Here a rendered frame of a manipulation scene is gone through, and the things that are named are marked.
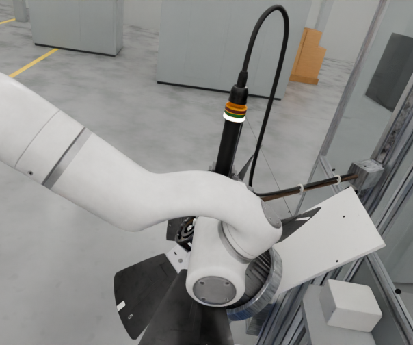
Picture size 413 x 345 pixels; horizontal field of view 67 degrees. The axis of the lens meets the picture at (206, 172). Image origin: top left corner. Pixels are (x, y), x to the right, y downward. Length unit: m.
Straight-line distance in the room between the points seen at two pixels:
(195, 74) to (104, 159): 5.91
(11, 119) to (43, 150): 0.04
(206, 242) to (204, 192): 0.10
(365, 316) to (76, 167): 1.13
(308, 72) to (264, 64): 2.69
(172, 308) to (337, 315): 0.66
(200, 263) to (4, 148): 0.28
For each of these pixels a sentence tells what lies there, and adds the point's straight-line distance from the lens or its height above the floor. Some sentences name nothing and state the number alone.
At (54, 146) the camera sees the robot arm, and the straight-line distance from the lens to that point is 0.39.
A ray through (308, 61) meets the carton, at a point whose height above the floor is 0.52.
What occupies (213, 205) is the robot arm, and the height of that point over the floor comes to 1.61.
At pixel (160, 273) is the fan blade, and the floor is 1.07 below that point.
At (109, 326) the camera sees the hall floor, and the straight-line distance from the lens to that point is 2.17.
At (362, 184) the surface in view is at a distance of 1.16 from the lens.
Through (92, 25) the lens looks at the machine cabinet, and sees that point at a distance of 7.91.
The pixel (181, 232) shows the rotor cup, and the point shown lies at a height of 1.20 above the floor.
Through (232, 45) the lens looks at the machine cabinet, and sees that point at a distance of 6.23.
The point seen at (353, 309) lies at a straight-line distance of 1.28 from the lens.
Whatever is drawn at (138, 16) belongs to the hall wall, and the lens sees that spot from 12.88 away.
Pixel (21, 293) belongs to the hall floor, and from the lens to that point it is 2.40.
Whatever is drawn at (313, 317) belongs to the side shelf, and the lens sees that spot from 1.33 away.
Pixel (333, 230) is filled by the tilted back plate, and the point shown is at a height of 1.28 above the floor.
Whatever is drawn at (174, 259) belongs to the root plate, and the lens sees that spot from 1.00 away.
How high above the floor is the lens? 1.84
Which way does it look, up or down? 31 degrees down
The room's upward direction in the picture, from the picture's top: 11 degrees clockwise
